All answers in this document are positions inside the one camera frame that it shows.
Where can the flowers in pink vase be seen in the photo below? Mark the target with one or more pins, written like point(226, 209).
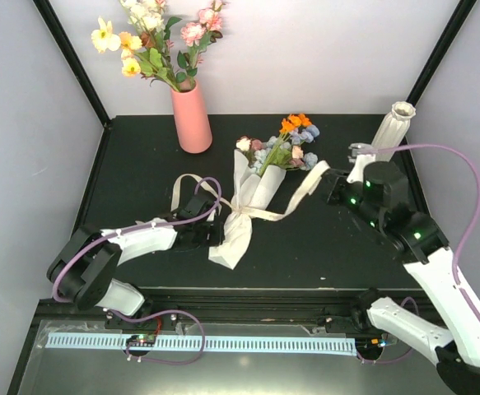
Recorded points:
point(148, 51)

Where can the white slotted cable duct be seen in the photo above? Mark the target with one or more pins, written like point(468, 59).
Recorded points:
point(228, 344)

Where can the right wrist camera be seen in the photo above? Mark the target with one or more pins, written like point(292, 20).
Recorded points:
point(361, 155)

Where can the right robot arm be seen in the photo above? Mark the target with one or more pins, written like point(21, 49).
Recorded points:
point(377, 194)

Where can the white ribbed vase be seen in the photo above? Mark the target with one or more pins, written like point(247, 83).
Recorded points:
point(394, 125)

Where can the right circuit board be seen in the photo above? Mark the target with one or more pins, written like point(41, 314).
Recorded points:
point(367, 343)

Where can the mixed flower bouquet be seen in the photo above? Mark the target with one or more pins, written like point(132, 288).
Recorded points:
point(284, 150)

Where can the cream ribbon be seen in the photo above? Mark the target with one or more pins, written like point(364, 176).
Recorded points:
point(307, 187)

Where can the circuit board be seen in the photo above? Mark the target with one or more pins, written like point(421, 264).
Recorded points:
point(146, 340)
point(367, 343)

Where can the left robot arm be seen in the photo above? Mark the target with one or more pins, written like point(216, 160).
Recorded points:
point(83, 273)

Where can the pink vase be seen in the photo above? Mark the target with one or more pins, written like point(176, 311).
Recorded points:
point(191, 120)

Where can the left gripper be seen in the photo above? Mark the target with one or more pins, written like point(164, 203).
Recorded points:
point(217, 239)

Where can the left circuit board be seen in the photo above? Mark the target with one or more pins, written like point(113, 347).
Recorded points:
point(146, 340)

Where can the white wrapping paper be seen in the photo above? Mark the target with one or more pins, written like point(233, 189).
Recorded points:
point(252, 195)

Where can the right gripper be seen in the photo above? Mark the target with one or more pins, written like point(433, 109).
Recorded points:
point(332, 193)

